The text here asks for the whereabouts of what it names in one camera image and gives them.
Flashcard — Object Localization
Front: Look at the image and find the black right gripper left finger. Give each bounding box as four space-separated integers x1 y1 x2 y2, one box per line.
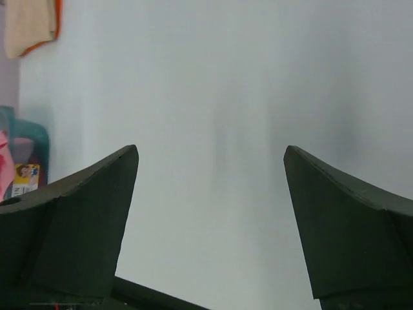
1 145 139 309

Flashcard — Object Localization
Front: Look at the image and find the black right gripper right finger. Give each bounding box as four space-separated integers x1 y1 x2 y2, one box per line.
283 146 412 309

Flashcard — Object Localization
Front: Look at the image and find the pink t shirt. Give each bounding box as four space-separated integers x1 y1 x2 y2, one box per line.
0 131 15 201

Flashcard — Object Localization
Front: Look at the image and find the yellow printed label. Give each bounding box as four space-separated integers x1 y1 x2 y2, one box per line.
11 164 40 198

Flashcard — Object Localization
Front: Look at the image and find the teal plastic bin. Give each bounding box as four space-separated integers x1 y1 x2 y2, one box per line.
1 106 50 187

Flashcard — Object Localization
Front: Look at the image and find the beige folded t shirt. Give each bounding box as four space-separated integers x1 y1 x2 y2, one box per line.
5 0 63 59

